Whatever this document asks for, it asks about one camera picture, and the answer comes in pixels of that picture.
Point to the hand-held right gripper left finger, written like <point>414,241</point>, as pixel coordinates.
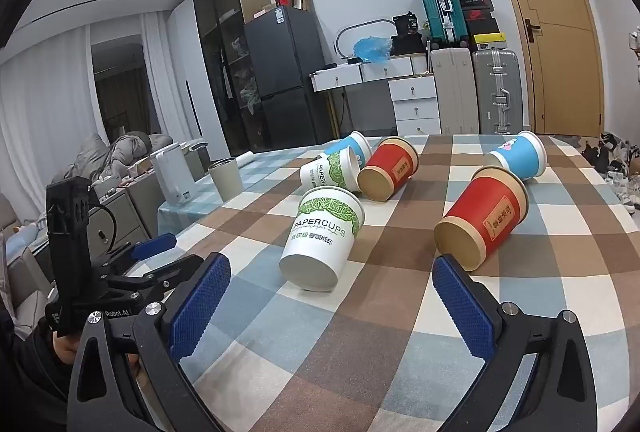
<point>200,307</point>

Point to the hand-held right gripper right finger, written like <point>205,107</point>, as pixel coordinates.
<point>465,312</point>

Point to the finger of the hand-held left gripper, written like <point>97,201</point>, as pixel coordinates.
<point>152,245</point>
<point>170,273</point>

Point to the red paper cup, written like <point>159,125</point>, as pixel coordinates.
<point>480,217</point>
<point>390,166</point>

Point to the white green leaf paper cup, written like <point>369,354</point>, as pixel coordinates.
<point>327,169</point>
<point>322,237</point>

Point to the person's left forearm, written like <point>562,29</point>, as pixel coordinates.
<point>30,362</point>

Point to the blue paper cup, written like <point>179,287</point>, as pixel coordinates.
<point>352,144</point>
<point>520,156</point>

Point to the person's left hand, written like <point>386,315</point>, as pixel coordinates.
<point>64,352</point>

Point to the grey side cabinet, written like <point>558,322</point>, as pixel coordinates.
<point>122,212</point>

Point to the checked tablecloth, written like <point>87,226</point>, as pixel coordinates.
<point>400,322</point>

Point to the white countertop appliance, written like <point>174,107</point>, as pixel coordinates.
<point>172,179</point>

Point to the pile of grey clothes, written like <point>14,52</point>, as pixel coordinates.
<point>115,154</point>

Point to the white paper roll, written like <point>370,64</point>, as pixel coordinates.
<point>246,157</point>

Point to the white curtain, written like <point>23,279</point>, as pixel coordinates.
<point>50,111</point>

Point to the white wardrobe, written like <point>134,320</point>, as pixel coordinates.
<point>182,71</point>

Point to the dark glass cabinet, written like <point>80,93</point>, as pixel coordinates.
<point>225,61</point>

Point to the pile of shoes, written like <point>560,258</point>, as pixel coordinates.
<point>615,161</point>

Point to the white drawer chest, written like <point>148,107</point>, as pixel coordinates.
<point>415,104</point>

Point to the dark grey fridge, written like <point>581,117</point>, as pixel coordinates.
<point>287,76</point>

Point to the beige suitcase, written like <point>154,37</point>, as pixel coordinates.
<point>452,91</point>

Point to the silver suitcase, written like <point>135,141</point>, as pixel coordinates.
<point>500,91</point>

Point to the white desk drawer unit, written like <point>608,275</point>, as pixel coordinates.
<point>392,69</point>
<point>337,77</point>

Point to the yellow black shoe box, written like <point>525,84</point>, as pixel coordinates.
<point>489,42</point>

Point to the blue plastic bag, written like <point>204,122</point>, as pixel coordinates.
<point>372,49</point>

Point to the black bag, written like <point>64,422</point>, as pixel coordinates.
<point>407,24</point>

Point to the wooden door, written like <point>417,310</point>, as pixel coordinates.
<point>545,26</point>

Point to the red black shoe box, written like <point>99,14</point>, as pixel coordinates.
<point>479,14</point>

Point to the teal suitcase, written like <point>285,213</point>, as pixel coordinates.
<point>440,6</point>

